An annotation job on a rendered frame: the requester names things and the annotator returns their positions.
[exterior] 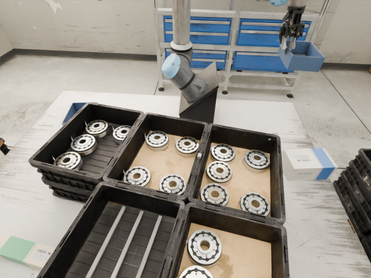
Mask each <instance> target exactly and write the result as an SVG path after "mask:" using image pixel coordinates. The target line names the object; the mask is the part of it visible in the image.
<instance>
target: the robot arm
mask: <svg viewBox="0 0 371 278"><path fill-rule="evenodd" d="M264 1H269V2H270V3H271V4H272V5H273V6H276V7H279V6H282V5H284V4H286V2H288V7H287V10H288V12H287V14H286V15H285V16H284V18H283V26H282V28H280V32H279V41H280V45H281V48H282V51H283V53H284V54H285V52H286V42H287V41H288V37H289V40H290V41H289V44H288V49H289V50H290V51H291V49H295V42H296V40H297V38H299V37H300V36H301V37H302V35H303V32H302V29H303V31H304V27H305V24H304V23H303V22H302V21H301V16H302V14H303V13H304V10H305V7H306V5H307V1H308V0H264ZM172 18H173V41H172V42H171V55H169V56H168V57H167V58H166V60H165V62H164V63H163V65H162V68H161V71H162V73H163V74H164V75H165V77H166V78H168V79H169V80H170V81H171V82H172V83H173V84H174V85H175V86H176V87H177V88H178V89H179V90H180V91H181V92H182V94H183V96H184V98H185V100H186V101H187V102H189V103H192V102H195V101H196V100H198V99H199V98H200V97H201V96H202V95H203V94H204V93H205V91H206V89H207V87H208V82H207V81H206V80H205V79H203V78H202V77H199V76H197V75H196V74H195V73H194V72H193V71H192V70H191V69H190V63H191V61H192V58H193V49H192V42H191V41H189V39H190V0H172ZM301 32H302V33H301Z"/></svg>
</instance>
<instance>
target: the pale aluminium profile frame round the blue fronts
mask: <svg viewBox="0 0 371 278"><path fill-rule="evenodd" d="M241 1H242V0H237V3H236V10H235V13H236V14H235V18H234V25H233V26H232V27H231V30H232V37H231V44H230V45H212V44H192V49H205V50H228V51H227V53H229V58H228V56H227V59H226V66H225V69H217V73H218V74H223V76H224V81H223V82H219V87H224V91H222V94H228V92H227V91H226V90H227V87H239V88H261V89H282V90H290V91H289V93H290V94H287V97H288V98H293V95H292V94H293V93H294V91H295V88H296V85H297V83H298V81H299V78H300V76H301V73H302V71H293V73H288V72H282V73H281V72H254V71H242V70H237V71H231V70H230V69H231V64H233V60H232V56H233V53H235V51H254V52H278V50H279V47H263V46H237V45H235V38H236V32H237V30H239V28H238V27H237V25H238V21H239V14H240V8H241ZM330 1H331V0H325V1H324V3H323V6H322V8H321V11H320V14H319V16H320V19H319V21H316V24H315V27H314V29H313V30H309V31H308V33H312V34H311V37H310V40H309V41H311V43H312V44H313V43H314V41H315V39H316V36H317V34H318V31H319V28H320V26H321V23H322V21H323V19H324V16H325V14H326V11H327V9H328V6H329V4H330ZM233 3H234V0H230V5H229V10H232V8H233ZM163 8H167V0H163ZM155 10H156V15H155ZM157 10H158V3H157V0H153V13H154V21H155V35H156V50H157V64H158V79H159V87H160V88H159V89H158V90H159V91H164V88H162V87H163V84H173V83H172V82H171V81H170V80H169V79H164V76H165V75H164V74H163V73H162V71H161V68H162V65H163V63H164V62H165V51H164V53H163V55H162V56H161V47H165V48H171V42H160V30H159V27H163V24H159V21H158V14H157ZM237 13H238V15H237ZM236 17H237V18H236ZM321 17H322V19H321ZM320 20H321V21H320ZM190 69H191V70H192V71H193V72H194V73H200V72H202V71H203V70H204V69H196V68H190ZM232 75H241V76H264V77H285V79H286V80H287V82H288V84H289V85H270V84H248V83H231V82H230V81H229V78H230V77H231V76H232ZM291 78H294V81H292V80H291Z"/></svg>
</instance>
